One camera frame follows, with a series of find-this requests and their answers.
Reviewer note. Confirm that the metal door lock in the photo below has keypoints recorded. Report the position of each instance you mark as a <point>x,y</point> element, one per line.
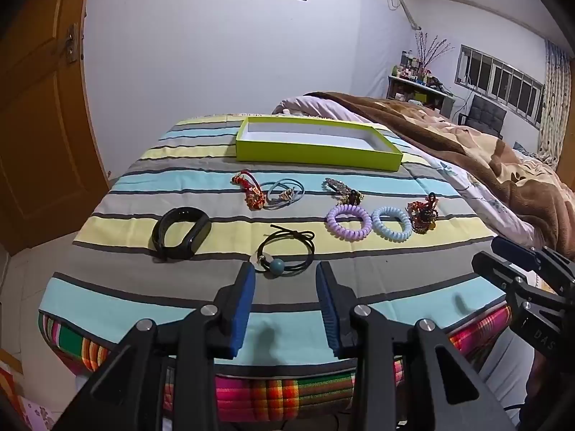
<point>72,42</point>

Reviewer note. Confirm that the white shelf unit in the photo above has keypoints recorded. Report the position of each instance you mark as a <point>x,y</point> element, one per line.
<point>417,94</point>

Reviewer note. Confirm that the striped bed sheet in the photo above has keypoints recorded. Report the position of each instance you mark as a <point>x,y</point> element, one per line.
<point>134,292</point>

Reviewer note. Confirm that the brown plush blanket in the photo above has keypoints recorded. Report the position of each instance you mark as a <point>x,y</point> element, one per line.
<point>494,161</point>

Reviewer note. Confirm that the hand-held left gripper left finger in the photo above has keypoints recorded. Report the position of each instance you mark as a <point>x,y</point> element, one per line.
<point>245,307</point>

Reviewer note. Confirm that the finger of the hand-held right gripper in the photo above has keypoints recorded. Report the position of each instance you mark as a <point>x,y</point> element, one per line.
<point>512,249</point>
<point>492,269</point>

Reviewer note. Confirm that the black chair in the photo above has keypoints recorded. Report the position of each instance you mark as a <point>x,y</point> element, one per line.
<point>485,114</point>

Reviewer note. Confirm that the barred window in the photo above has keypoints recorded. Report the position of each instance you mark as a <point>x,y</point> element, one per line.
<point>498,81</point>

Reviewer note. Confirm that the lime green cardboard box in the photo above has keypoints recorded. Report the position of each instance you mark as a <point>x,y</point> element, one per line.
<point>314,155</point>

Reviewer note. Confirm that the patterned curtain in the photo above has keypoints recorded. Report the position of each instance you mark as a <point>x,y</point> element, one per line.
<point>555,98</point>

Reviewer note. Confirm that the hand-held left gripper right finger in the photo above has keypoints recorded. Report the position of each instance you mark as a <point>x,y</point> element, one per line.
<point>325,312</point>

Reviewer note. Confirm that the black smart band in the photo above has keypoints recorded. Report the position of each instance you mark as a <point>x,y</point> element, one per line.
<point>197,233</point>

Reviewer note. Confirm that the row of bottles and jars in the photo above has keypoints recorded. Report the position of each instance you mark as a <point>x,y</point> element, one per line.
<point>413,69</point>

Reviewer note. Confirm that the decorative blossom branches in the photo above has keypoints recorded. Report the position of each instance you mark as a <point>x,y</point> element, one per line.
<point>426,51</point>

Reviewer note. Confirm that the wooden door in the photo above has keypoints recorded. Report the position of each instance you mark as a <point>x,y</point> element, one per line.
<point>36,121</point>

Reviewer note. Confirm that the white wall pipe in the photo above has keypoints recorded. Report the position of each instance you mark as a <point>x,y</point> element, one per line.
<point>404,4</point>

